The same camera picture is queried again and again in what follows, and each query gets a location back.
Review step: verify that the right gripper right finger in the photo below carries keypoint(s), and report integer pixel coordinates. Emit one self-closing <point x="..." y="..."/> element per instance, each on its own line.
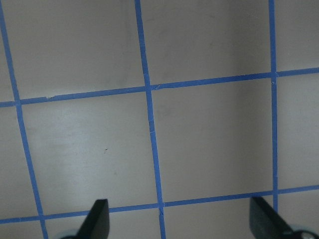
<point x="266" y="223"/>

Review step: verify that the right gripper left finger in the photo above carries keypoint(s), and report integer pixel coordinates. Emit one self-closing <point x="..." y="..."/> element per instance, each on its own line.
<point x="97" y="223"/>

